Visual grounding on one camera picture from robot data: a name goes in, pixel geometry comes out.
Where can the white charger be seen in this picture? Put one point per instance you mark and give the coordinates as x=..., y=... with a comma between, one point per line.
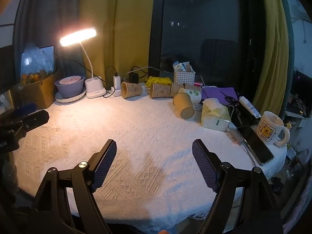
x=117, y=81

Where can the white plastic basket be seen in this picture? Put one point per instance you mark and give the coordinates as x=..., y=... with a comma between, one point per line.
x=184, y=76

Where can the purple bowl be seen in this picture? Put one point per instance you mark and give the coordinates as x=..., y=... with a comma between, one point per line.
x=69, y=90

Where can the purple cloth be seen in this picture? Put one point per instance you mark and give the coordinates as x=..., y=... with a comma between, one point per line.
x=217, y=93

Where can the black smartphone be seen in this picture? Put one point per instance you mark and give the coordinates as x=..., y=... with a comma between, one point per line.
x=256, y=143

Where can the white plate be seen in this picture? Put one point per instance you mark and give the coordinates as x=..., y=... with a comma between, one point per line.
x=74, y=99

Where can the grey curtain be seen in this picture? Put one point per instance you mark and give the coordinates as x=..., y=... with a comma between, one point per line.
x=43, y=17

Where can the white green-print paper cup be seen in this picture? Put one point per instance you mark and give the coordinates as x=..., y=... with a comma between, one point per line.
x=193, y=96

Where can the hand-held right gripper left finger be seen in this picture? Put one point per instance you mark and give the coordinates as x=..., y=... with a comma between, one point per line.
x=105, y=164

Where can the white cartoon mug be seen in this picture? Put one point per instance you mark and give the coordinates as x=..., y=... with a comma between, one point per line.
x=270, y=129

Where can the plain brown paper cup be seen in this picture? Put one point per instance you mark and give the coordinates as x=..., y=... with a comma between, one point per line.
x=183, y=103

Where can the white power strip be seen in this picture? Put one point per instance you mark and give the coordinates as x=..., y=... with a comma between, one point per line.
x=116, y=92

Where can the pile of small oranges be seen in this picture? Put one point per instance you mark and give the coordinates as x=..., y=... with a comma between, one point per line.
x=31, y=77

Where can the yellow curtain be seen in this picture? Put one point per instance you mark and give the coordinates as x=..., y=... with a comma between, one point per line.
x=124, y=29
x=270, y=41

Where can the yellow tissue pack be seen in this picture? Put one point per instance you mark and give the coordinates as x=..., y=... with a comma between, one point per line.
x=214, y=117

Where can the white desk lamp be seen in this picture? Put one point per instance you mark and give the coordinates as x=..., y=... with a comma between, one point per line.
x=95, y=89

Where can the white textured tablecloth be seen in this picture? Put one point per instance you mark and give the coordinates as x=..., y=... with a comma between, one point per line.
x=146, y=131

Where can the pink strainer bowl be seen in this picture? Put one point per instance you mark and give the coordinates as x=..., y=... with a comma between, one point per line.
x=70, y=80

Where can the black window frame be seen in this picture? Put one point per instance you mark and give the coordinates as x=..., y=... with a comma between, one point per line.
x=156, y=17

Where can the clear plastic bag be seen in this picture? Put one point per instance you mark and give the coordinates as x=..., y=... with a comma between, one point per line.
x=34, y=58

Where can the packets in basket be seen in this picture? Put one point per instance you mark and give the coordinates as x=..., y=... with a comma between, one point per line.
x=181, y=66

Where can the white tube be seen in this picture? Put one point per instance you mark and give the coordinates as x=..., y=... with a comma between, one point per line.
x=248, y=106

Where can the black monitor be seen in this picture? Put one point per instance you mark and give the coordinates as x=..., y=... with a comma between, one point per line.
x=6, y=65

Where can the black charger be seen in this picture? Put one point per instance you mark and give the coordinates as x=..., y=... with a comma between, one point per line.
x=133, y=77

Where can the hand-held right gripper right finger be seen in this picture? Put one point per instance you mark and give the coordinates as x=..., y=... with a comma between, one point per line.
x=204, y=168

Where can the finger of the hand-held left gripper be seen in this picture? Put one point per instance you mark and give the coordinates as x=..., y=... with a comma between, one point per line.
x=36, y=119
x=24, y=111

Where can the yellow cloth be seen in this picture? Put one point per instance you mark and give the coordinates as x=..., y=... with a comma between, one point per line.
x=158, y=80

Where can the cardboard box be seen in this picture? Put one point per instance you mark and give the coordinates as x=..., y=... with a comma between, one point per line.
x=36, y=95

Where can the black scissors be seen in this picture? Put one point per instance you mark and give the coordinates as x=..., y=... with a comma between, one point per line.
x=230, y=99

